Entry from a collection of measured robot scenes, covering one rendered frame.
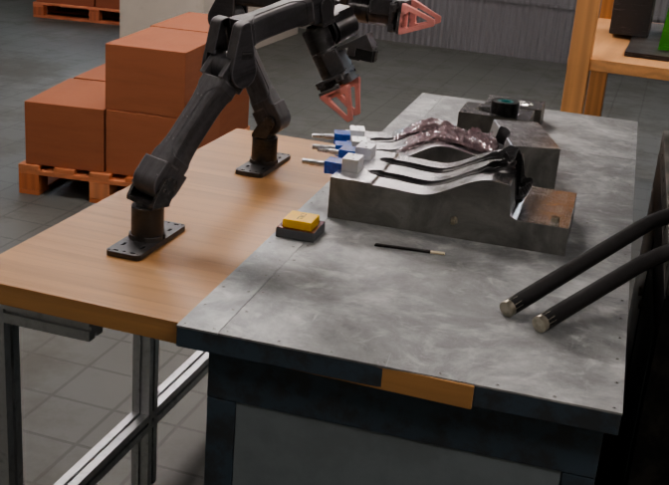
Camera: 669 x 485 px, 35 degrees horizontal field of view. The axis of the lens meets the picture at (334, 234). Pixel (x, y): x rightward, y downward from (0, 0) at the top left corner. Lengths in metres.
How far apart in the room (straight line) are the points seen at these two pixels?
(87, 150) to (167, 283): 2.88
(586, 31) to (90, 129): 2.12
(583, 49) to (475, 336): 2.71
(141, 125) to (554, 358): 3.13
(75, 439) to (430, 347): 1.47
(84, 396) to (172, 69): 1.79
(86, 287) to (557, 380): 0.80
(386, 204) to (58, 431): 1.24
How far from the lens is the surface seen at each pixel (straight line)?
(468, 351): 1.70
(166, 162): 1.99
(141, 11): 7.81
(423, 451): 1.69
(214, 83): 2.04
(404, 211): 2.19
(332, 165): 2.26
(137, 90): 4.57
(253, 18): 2.07
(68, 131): 4.73
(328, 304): 1.81
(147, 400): 2.56
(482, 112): 3.03
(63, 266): 1.94
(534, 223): 2.15
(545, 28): 9.21
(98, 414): 3.06
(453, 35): 9.35
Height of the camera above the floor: 1.53
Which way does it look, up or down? 20 degrees down
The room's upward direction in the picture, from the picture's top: 5 degrees clockwise
